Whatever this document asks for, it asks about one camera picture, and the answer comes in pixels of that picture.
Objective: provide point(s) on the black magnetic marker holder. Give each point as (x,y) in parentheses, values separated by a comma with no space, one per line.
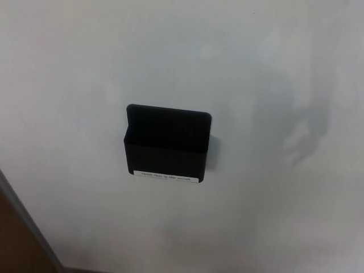
(167,153)

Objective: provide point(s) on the white magnetic whiteboard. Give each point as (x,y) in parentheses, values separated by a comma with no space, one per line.
(256,71)

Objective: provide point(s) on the white printed label sticker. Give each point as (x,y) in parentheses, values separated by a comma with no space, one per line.
(166,176)

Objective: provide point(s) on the brown wooden panel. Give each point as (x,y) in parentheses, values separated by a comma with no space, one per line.
(17,241)

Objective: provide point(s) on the grey aluminium whiteboard frame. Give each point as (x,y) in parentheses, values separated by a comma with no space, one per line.
(31,221)

